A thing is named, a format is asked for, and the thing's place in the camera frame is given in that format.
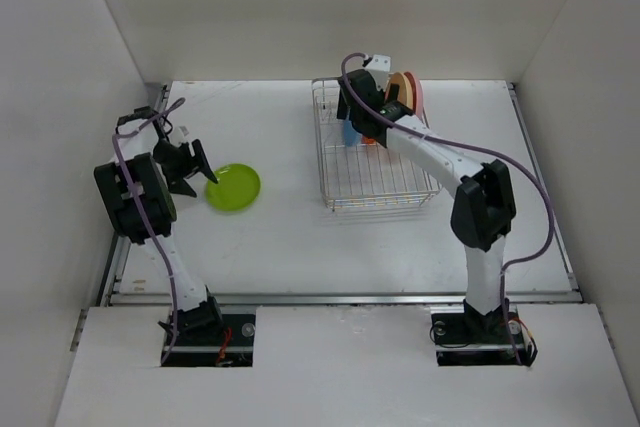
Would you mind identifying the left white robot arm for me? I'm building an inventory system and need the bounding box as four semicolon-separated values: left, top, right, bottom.
93;106;225;344

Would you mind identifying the aluminium table rail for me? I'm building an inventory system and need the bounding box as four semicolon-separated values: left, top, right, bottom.
92;80;583;307

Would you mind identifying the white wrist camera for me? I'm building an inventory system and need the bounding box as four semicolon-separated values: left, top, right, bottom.
171;126;189;142
363;54;391;91

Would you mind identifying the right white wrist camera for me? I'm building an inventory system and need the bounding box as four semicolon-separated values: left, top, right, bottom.
363;54;391;91

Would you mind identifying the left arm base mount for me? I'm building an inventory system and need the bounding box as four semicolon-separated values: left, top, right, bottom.
160;312;257;368

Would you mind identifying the green plate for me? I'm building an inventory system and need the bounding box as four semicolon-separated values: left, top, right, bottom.
204;163;261;213

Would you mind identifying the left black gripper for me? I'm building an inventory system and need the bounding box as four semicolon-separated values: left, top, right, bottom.
152;139;215;196

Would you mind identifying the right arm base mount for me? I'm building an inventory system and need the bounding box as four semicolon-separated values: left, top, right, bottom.
429;312;539;367

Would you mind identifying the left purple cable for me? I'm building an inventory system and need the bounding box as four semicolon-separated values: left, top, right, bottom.
112;96;186;363

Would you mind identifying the pink plate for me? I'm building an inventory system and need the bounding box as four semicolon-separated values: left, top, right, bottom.
404;71;424;120

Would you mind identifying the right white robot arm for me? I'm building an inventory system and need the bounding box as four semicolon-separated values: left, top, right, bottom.
338;69;516;341

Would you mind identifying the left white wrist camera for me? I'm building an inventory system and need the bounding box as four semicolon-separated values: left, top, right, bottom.
171;126;189;142

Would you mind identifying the blue plate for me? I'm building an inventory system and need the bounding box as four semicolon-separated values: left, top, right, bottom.
342;118;361;147

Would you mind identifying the metal wire dish rack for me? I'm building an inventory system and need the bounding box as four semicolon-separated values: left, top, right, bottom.
311;78;441;212

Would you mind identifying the tan beige plate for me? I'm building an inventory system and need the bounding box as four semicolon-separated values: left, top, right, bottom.
385;72;414;110

